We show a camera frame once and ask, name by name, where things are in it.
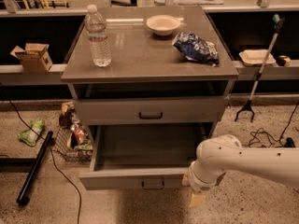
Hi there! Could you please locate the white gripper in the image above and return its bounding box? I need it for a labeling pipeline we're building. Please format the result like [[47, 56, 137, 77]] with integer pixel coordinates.
[[182, 161, 225, 208]]

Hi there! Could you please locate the grey drawer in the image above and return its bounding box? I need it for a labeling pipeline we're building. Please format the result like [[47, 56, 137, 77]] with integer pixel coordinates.
[[79, 123, 209, 190], [74, 97, 227, 125]]

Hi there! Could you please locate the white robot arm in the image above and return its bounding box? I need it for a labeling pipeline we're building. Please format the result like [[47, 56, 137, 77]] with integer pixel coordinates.
[[182, 134, 299, 208]]

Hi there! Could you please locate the grey top drawer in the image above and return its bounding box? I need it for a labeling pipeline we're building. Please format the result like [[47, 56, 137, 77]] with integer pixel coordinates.
[[74, 97, 227, 125]]

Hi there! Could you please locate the grey drawer cabinet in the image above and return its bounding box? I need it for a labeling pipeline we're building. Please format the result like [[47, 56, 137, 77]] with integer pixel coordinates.
[[61, 5, 240, 133]]

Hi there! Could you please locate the black table leg right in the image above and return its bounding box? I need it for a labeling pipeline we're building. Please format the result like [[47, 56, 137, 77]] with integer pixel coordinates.
[[284, 137, 295, 148]]

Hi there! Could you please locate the black table leg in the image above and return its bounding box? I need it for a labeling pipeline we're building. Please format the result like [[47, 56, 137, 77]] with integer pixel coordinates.
[[284, 137, 295, 148], [17, 131, 53, 206]]

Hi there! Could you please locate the blue chip bag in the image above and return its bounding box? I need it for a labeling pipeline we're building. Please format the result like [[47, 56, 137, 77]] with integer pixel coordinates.
[[172, 32, 220, 66]]

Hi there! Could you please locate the white takeout container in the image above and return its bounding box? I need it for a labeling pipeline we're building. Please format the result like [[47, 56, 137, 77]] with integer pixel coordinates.
[[239, 49, 267, 66]]

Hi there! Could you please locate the black table leg left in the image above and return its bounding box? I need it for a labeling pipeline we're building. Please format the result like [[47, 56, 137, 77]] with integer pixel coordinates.
[[17, 131, 53, 206]]

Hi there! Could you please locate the yellow black tape measure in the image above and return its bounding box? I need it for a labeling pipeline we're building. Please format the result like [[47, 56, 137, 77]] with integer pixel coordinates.
[[277, 55, 291, 66]]

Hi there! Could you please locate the white paper bowl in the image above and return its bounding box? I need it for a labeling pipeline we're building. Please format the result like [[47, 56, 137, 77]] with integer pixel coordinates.
[[146, 15, 180, 36]]

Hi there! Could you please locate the green snack bag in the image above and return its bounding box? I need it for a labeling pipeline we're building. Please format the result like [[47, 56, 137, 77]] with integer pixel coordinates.
[[17, 118, 44, 147]]

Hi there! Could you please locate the grabber reacher tool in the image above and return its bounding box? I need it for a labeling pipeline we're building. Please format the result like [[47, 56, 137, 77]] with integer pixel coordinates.
[[235, 14, 285, 121]]

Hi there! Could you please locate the clear plastic water bottle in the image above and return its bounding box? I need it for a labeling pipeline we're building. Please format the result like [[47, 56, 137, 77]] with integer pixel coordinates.
[[84, 5, 111, 67]]

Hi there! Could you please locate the small cardboard box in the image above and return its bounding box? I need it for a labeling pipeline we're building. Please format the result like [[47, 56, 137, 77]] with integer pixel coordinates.
[[10, 43, 52, 74]]

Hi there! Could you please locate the black power adapter cable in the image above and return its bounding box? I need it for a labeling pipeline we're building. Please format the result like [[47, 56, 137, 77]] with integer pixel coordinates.
[[248, 100, 299, 149]]

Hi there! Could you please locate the wire basket with trash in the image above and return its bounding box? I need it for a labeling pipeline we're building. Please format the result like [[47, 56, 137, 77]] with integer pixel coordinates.
[[55, 101, 93, 162]]

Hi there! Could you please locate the black floor cable left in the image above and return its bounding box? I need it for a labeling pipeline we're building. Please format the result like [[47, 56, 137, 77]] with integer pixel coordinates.
[[0, 83, 83, 224]]

